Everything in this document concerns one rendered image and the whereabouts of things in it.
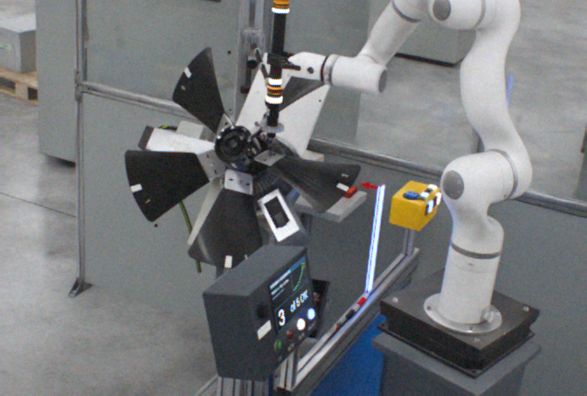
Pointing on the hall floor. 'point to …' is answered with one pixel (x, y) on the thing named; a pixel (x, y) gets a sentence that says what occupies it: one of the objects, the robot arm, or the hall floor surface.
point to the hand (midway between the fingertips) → (277, 58)
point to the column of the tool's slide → (247, 24)
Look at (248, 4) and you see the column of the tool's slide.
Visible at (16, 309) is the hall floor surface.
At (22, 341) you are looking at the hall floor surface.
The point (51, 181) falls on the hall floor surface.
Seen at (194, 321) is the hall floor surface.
